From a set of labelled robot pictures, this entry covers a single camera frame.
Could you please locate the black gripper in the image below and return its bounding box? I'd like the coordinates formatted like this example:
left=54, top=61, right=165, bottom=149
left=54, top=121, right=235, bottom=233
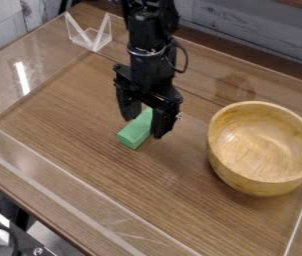
left=113, top=49, right=183, bottom=139

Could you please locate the green rectangular block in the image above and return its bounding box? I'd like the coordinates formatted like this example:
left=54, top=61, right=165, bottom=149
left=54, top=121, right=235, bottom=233
left=117, top=108, right=152, bottom=150

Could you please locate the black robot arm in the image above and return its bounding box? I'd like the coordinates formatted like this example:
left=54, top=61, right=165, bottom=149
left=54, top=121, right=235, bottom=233
left=113, top=0, right=185, bottom=139

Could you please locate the brown wooden bowl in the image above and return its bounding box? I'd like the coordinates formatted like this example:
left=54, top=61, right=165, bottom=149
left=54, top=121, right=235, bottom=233
left=207, top=101, right=302, bottom=197

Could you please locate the black metal clamp base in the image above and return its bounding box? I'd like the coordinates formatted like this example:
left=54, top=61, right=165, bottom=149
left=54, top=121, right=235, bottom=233
left=8, top=223, right=57, bottom=256

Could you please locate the clear acrylic tray wall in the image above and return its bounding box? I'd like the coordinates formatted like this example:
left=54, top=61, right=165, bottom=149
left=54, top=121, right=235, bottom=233
left=0, top=19, right=302, bottom=256

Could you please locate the black cable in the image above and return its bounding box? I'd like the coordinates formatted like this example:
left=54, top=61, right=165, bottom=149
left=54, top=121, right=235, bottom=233
left=0, top=223, right=26, bottom=256

